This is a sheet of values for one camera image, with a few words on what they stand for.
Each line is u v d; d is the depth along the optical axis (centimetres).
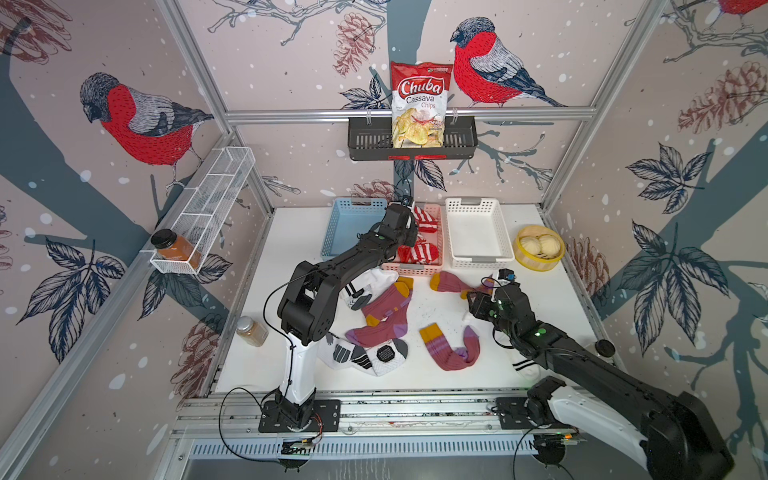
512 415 73
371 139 95
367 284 97
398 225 74
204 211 79
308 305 53
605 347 80
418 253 102
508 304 62
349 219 118
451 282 95
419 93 85
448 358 81
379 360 82
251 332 80
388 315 90
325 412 73
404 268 98
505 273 75
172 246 60
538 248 101
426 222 110
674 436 39
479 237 111
